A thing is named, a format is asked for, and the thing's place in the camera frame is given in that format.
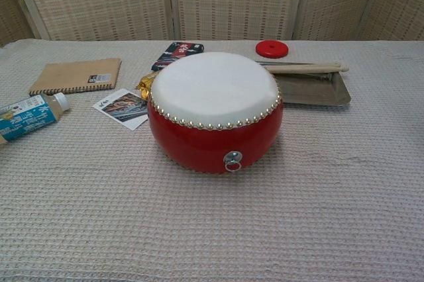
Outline wooden drumstick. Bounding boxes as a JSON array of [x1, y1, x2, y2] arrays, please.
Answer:
[[266, 63, 350, 75], [264, 61, 343, 70]]

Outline red drum with white skin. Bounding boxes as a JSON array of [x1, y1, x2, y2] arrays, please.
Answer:
[[147, 52, 284, 175]]

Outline rectangular metal tray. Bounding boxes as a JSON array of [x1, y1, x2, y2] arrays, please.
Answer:
[[254, 60, 351, 108]]

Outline gold foil snack packet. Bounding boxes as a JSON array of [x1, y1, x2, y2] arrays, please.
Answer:
[[134, 72, 160, 101]]

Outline dark box with red label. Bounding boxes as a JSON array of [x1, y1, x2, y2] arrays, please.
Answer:
[[151, 41, 205, 71]]

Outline white photo postcard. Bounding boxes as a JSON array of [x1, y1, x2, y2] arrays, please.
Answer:
[[92, 88, 149, 130]]

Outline red round plastic disc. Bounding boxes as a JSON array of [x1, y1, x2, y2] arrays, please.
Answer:
[[255, 40, 289, 60]]

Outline beige woven tablecloth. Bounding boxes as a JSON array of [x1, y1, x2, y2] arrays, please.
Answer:
[[0, 38, 424, 282]]

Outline woven folding screen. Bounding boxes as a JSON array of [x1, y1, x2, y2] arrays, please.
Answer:
[[0, 0, 424, 48]]

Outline brown spiral notebook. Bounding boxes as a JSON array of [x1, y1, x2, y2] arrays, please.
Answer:
[[28, 58, 123, 97]]

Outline plastic bottle with blue label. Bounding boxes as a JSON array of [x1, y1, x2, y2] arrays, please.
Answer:
[[0, 92, 71, 143]]

